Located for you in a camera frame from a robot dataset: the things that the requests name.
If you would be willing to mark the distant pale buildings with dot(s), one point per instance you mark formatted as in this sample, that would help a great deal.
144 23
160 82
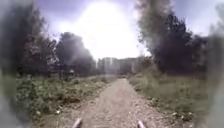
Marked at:
115 65

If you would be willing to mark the pale gravel path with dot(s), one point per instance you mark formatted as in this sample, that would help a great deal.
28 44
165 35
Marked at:
116 103

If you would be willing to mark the weedy grass verge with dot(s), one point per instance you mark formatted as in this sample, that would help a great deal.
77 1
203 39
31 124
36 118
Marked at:
166 90
50 93

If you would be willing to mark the group of dark trees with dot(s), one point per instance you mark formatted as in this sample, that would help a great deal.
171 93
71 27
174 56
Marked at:
173 43
43 53

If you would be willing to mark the robot's own part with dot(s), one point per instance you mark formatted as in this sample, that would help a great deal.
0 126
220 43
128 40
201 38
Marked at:
77 123
141 124

